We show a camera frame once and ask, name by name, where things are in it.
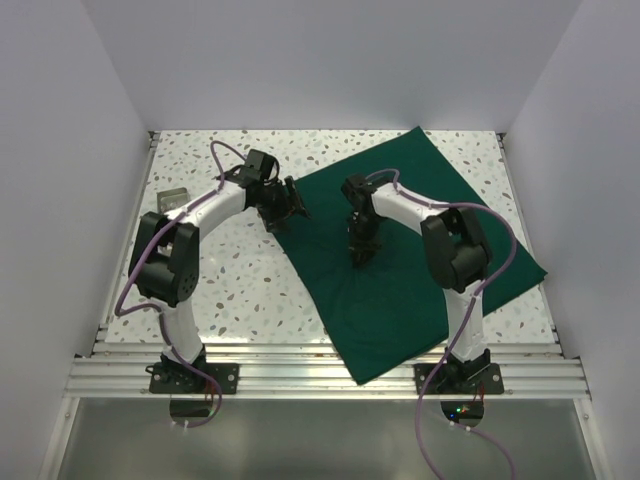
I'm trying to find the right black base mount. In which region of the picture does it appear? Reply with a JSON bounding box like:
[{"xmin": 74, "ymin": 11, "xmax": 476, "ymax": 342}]
[{"xmin": 413, "ymin": 348, "xmax": 505, "ymax": 427}]

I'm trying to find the metal instrument tray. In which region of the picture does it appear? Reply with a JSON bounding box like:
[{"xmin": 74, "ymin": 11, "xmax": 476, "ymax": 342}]
[{"xmin": 156, "ymin": 187, "xmax": 190, "ymax": 214}]

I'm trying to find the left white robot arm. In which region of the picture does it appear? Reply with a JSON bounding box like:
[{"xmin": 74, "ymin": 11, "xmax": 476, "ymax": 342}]
[{"xmin": 116, "ymin": 165, "xmax": 310, "ymax": 393}]

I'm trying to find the green surgical drape cloth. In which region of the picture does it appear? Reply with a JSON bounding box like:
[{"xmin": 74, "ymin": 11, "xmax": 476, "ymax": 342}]
[{"xmin": 272, "ymin": 125, "xmax": 549, "ymax": 386}]

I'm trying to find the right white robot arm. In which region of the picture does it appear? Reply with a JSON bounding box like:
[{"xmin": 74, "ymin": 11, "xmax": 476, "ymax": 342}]
[{"xmin": 341, "ymin": 174, "xmax": 492, "ymax": 393}]

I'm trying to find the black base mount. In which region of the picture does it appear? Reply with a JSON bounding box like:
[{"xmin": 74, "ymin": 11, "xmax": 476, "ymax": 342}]
[
  {"xmin": 413, "ymin": 348, "xmax": 505, "ymax": 427},
  {"xmin": 145, "ymin": 361, "xmax": 239, "ymax": 420}
]

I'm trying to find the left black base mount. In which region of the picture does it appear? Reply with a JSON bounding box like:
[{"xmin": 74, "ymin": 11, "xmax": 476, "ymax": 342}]
[{"xmin": 145, "ymin": 361, "xmax": 239, "ymax": 420}]

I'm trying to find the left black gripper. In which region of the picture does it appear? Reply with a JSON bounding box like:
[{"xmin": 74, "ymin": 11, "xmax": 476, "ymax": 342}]
[{"xmin": 253, "ymin": 176, "xmax": 310, "ymax": 232}]

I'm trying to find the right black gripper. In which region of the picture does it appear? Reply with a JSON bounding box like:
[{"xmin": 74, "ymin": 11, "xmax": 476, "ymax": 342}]
[{"xmin": 348, "ymin": 213, "xmax": 383, "ymax": 266}]

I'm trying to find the aluminium rail frame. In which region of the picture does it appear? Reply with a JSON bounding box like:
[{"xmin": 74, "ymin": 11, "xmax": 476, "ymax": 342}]
[{"xmin": 34, "ymin": 130, "xmax": 601, "ymax": 480}]

